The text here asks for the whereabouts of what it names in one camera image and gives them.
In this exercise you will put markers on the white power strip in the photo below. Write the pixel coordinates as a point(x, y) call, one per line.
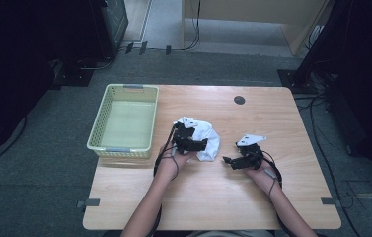
point(316, 32)

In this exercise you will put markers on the person's right hand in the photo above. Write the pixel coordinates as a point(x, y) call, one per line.
point(262, 174)

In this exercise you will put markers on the dark curtain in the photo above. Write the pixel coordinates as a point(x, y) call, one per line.
point(15, 65)
point(364, 65)

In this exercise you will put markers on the black stand base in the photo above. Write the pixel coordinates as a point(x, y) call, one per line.
point(292, 80)
point(75, 77)

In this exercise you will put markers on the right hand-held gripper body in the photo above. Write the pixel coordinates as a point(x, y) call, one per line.
point(254, 154)

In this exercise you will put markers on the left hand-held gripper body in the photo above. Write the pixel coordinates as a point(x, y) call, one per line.
point(182, 136)

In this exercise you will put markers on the grey tape strip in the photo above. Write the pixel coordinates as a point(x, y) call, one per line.
point(328, 201)
point(91, 202)

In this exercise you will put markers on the black round table grommet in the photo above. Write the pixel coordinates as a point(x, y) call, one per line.
point(239, 100)

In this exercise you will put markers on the white t-shirt with blue print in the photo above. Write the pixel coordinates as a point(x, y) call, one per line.
point(208, 138)

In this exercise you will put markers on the person's light clothing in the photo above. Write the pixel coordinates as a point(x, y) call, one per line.
point(233, 234)

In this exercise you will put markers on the dark floor tape piece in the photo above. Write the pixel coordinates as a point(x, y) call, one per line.
point(168, 50)
point(143, 48)
point(129, 48)

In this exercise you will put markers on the black equipment cabinet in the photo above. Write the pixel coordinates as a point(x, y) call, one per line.
point(111, 23)

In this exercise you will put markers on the person's left hand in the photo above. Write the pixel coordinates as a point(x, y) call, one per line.
point(168, 163)

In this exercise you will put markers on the beige wooden cabinet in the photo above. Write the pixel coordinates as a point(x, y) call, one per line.
point(239, 10)

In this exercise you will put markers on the pale green plastic basket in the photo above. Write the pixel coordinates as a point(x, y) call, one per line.
point(127, 125)

